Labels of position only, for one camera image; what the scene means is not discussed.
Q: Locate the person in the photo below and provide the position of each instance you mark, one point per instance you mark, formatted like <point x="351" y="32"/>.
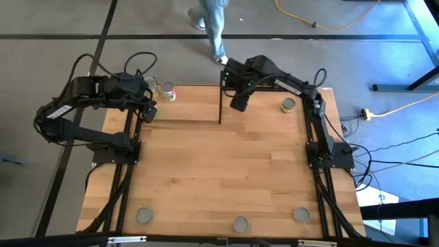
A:
<point x="214" y="27"/>

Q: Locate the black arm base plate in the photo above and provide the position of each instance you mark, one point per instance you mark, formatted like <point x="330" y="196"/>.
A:
<point x="346" y="161"/>
<point x="103" y="158"/>

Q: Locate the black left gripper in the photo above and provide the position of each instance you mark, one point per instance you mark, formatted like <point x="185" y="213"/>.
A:
<point x="143" y="97"/>

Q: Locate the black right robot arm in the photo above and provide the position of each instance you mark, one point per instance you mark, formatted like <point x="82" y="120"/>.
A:
<point x="324" y="130"/>

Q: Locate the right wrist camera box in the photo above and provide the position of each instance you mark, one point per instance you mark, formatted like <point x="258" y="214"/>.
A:
<point x="239" y="103"/>

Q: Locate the yellow power strip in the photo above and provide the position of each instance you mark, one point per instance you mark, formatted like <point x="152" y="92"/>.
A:
<point x="365" y="114"/>

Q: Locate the dark grey floor object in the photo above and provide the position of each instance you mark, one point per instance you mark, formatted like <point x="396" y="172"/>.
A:
<point x="12" y="158"/>

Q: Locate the strawberry dessert can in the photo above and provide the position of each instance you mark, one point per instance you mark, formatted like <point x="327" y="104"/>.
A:
<point x="240" y="224"/>

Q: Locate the black aluminium frame rail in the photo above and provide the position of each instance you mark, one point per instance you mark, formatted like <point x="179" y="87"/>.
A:
<point x="262" y="90"/>
<point x="322" y="206"/>
<point x="125" y="192"/>

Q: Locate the silver metal bracket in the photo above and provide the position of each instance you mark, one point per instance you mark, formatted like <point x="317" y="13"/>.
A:
<point x="317" y="243"/>
<point x="127" y="239"/>

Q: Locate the black aluminium frame beam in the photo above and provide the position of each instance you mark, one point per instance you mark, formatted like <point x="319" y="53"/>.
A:
<point x="178" y="241"/>

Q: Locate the short teal can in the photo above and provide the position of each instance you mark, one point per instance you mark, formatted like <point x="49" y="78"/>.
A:
<point x="144" y="215"/>

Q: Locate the short green orange-fruit can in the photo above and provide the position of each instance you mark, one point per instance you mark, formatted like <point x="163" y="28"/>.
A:
<point x="288" y="104"/>

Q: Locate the yellow Carrots can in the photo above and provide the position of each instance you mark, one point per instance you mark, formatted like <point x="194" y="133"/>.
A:
<point x="152" y="84"/>

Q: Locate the white sheet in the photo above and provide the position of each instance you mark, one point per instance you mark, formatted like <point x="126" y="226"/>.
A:
<point x="374" y="199"/>

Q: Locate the short tin can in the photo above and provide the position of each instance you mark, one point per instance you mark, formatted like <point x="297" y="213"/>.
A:
<point x="302" y="215"/>

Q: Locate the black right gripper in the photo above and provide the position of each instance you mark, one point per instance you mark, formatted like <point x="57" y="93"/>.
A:
<point x="238" y="77"/>

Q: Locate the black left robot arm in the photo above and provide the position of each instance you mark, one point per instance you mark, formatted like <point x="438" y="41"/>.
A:
<point x="96" y="135"/>

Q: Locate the black metal beam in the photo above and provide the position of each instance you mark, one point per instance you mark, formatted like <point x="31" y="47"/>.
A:
<point x="404" y="208"/>

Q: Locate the black metal desk frame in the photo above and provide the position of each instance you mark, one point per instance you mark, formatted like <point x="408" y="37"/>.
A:
<point x="394" y="87"/>

